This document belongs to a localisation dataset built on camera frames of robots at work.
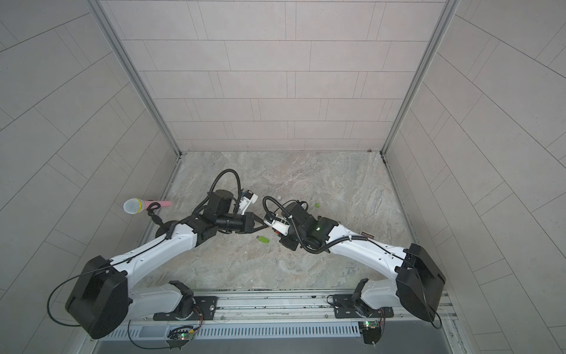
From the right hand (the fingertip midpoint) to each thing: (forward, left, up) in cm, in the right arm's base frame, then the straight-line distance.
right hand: (281, 233), depth 79 cm
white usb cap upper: (+22, +1, -10) cm, 24 cm away
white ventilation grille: (-26, +40, -10) cm, 49 cm away
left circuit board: (-28, +32, -7) cm, 43 cm away
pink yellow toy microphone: (+3, +44, +18) cm, 47 cm away
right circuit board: (-30, -27, -10) cm, 41 cm away
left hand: (0, +4, +5) cm, 6 cm away
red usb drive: (0, +4, +5) cm, 6 cm away
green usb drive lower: (+2, +8, -8) cm, 11 cm away
